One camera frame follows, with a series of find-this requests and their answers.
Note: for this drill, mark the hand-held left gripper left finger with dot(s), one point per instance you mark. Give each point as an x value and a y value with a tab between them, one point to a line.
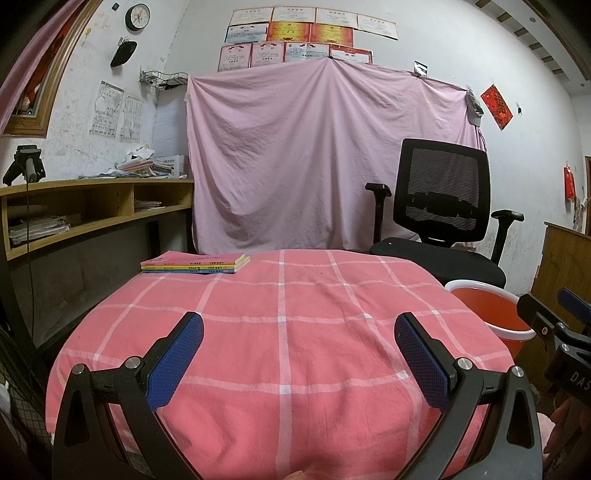
178	355

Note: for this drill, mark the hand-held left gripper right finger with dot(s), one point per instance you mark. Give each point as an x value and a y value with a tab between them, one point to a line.
420	360

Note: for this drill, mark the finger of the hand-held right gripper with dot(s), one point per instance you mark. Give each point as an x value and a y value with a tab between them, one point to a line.
540	318
577	307

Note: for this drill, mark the orange bucket with white rim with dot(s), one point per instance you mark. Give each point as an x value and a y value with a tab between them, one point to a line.
485	307

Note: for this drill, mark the person's right hand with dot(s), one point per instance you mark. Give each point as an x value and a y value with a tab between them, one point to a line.
558	424

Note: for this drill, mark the wooden cabinet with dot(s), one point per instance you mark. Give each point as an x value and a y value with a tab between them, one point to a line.
568	258

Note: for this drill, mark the blue spine book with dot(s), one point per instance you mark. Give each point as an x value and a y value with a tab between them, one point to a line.
189	272

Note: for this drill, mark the pink cover book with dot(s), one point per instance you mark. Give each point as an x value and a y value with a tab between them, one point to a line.
194	257

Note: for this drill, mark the pink checked tablecloth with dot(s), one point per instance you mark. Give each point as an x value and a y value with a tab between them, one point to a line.
295	369

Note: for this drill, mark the red hanging ornament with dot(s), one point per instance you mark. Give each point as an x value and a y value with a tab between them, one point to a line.
569	182

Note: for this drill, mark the thin stack of shelf papers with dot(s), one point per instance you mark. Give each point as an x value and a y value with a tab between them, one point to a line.
147	205

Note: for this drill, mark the black mesh office chair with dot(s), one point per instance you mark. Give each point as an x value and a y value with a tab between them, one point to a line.
441	184

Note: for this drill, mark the wooden desk shelf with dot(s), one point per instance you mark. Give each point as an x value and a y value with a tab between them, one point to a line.
97	184

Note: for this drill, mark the thick stack of shelf papers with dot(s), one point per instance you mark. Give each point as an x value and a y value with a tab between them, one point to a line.
37	229

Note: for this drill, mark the white cardboard box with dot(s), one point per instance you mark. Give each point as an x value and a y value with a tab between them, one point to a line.
173	165

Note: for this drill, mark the pile of papers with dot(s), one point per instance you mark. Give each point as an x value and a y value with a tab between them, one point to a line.
134	166

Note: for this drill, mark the grey tape strip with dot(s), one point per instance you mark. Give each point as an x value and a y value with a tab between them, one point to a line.
474	105

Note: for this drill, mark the pink hanging cloth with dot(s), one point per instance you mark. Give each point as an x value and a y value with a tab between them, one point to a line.
295	152

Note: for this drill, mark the silver tape patch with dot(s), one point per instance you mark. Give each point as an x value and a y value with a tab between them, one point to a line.
420	68

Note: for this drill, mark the black hanging cap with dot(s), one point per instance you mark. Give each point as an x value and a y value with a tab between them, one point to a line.
123	54

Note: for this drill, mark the pink window curtain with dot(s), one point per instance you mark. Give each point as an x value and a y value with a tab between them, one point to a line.
25	60

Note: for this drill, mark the red diamond wall decoration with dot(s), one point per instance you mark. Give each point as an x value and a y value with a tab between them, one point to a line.
496	107

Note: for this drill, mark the white wall sheet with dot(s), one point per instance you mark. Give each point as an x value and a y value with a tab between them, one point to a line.
171	129

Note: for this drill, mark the small wall chart sheet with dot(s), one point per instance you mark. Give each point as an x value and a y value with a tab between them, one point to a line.
130	120

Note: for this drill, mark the black camera tripod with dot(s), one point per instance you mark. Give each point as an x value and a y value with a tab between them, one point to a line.
27	161

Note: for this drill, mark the large wall chart sheet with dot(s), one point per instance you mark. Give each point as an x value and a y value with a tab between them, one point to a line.
106	109

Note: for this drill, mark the wooden window frame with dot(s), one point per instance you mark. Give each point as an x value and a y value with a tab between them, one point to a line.
60	69

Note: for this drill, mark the round wall clock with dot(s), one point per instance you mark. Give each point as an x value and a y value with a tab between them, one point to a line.
138	17

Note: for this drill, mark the group of wall certificates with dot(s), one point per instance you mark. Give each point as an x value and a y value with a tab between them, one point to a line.
291	32

